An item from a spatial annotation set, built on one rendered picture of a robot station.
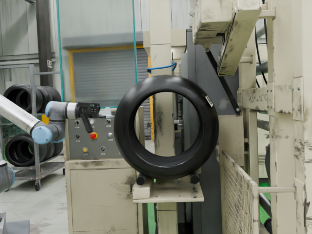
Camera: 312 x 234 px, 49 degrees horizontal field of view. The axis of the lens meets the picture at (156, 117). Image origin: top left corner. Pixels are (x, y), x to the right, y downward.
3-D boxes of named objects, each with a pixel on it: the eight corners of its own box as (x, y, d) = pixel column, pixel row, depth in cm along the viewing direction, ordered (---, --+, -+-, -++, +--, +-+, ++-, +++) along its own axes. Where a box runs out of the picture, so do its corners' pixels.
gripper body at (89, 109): (98, 103, 181) (76, 101, 182) (97, 119, 182) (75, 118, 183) (101, 103, 189) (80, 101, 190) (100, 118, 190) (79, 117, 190)
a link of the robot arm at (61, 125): (42, 142, 182) (43, 119, 181) (52, 139, 194) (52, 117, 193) (59, 144, 181) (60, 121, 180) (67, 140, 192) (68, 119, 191)
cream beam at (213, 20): (191, 45, 205) (191, 21, 204) (234, 43, 204) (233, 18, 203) (199, 23, 145) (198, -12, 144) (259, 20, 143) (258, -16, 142)
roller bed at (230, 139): (215, 160, 222) (214, 115, 221) (238, 159, 221) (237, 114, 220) (219, 166, 203) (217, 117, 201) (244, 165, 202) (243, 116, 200)
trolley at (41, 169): (38, 173, 644) (32, 72, 634) (70, 172, 638) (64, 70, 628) (-1, 192, 512) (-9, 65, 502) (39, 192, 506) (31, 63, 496)
